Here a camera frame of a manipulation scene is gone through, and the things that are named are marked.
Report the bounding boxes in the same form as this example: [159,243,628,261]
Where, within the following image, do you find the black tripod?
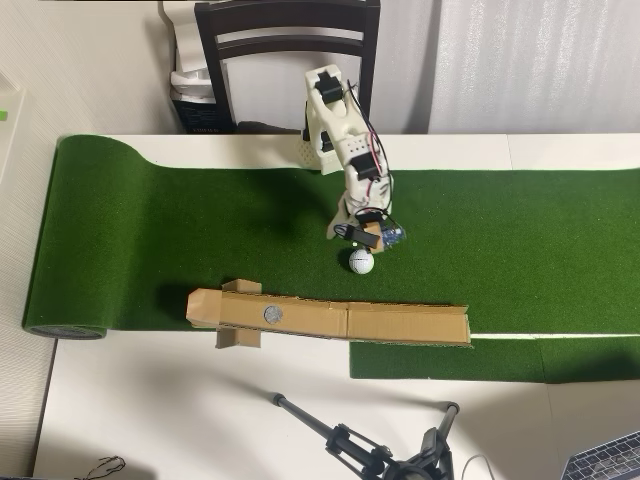
[269,392,461,480]

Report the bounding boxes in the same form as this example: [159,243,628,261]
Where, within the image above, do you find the dark wooden chair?
[193,0,381,137]

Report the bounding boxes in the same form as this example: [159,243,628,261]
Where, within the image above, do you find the brown cardboard ramp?
[185,278,474,350]

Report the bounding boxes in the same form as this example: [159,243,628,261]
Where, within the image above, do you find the dark blue box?
[171,94,236,135]

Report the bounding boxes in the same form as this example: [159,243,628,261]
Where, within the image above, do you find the thin black wire tangle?
[74,454,126,480]

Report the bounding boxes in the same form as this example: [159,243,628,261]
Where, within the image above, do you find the white foam packaging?
[158,0,221,101]

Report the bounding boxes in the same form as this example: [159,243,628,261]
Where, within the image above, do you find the long green turf mat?
[22,133,640,342]

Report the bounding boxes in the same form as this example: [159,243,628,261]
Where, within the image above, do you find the brown cardboard camera mount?
[364,222,385,254]

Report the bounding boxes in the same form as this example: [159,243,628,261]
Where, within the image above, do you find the blue circuit board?
[379,224,407,249]

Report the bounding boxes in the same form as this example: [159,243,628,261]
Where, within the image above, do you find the red and black arm wires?
[343,79,396,224]

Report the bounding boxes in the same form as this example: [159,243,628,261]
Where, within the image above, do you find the thin white cable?
[460,453,496,480]

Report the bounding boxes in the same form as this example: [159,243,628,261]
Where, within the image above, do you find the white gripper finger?
[325,199,354,240]

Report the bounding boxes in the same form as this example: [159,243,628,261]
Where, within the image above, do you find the white curtain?
[427,0,640,135]

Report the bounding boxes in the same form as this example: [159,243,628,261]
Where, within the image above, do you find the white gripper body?
[335,192,397,227]

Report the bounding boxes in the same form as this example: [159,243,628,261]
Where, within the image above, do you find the silver laptop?
[559,432,640,480]

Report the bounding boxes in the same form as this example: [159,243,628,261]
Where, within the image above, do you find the white golf ball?
[348,248,375,275]

